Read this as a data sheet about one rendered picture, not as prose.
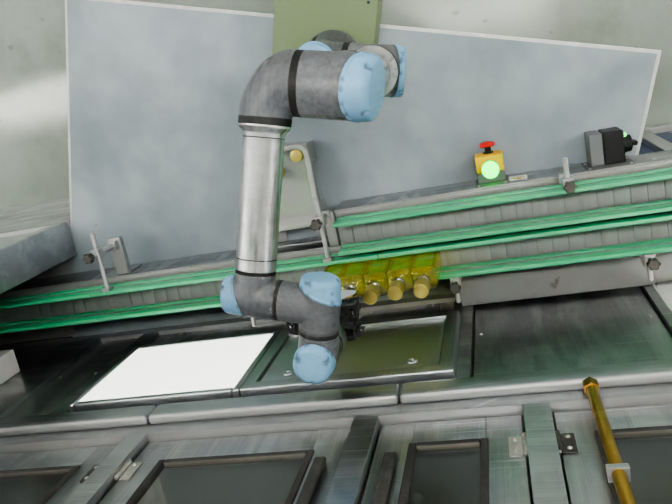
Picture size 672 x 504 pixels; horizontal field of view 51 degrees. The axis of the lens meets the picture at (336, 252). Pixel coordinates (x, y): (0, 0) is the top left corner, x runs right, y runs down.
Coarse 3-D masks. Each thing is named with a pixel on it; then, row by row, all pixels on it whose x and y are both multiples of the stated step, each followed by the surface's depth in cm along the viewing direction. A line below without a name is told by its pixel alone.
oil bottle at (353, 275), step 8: (352, 264) 176; (360, 264) 175; (368, 264) 176; (344, 272) 171; (352, 272) 169; (360, 272) 168; (344, 280) 166; (352, 280) 165; (360, 280) 165; (360, 288) 165; (360, 296) 166
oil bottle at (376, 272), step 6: (378, 258) 178; (384, 258) 176; (390, 258) 176; (372, 264) 173; (378, 264) 172; (384, 264) 171; (366, 270) 169; (372, 270) 168; (378, 270) 167; (384, 270) 166; (366, 276) 165; (372, 276) 164; (378, 276) 164; (384, 276) 164; (366, 282) 164; (378, 282) 163; (384, 282) 164; (384, 288) 164; (384, 294) 165
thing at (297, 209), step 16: (288, 160) 193; (304, 160) 192; (288, 176) 194; (304, 176) 193; (288, 192) 195; (304, 192) 194; (288, 208) 197; (304, 208) 196; (288, 224) 192; (304, 224) 190
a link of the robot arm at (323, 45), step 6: (312, 42) 158; (318, 42) 157; (324, 42) 160; (330, 42) 160; (336, 42) 160; (342, 42) 160; (300, 48) 157; (306, 48) 156; (312, 48) 156; (318, 48) 155; (324, 48) 155; (330, 48) 158; (336, 48) 158; (342, 48) 158
